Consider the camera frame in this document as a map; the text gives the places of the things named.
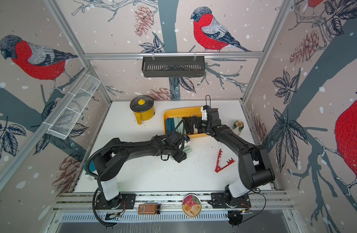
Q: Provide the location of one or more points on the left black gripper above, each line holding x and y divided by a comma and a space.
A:
181, 157

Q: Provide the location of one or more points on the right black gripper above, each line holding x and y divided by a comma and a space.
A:
198, 125

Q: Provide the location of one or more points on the mint green pliers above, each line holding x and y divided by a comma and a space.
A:
187, 150

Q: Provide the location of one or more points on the black pliers pair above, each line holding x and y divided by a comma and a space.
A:
188, 126

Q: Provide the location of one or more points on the dark teal pliers bottom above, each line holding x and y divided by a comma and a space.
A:
172, 123

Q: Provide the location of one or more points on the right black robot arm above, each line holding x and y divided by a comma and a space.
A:
254, 165

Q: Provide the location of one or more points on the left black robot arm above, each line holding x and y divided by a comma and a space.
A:
105, 164

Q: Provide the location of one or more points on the yellow plastic storage box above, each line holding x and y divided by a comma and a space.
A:
184, 112

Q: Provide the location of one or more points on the small brown box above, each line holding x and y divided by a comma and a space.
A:
149, 209

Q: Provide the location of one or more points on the red plastic tool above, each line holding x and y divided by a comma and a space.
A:
221, 163

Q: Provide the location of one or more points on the yellow pot with dark lid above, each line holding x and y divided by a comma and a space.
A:
143, 108

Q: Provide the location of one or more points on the round pink tin lid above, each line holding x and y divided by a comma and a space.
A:
191, 205

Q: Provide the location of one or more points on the teal lidded clear jug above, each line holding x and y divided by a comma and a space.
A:
91, 169

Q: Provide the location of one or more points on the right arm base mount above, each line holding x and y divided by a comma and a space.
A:
226, 200

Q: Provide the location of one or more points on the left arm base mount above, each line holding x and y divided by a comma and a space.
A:
123, 201

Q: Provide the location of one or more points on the black hanging wire basket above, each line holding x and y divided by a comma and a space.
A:
173, 66

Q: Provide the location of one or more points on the white mesh wall basket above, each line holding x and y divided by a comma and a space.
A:
65, 123

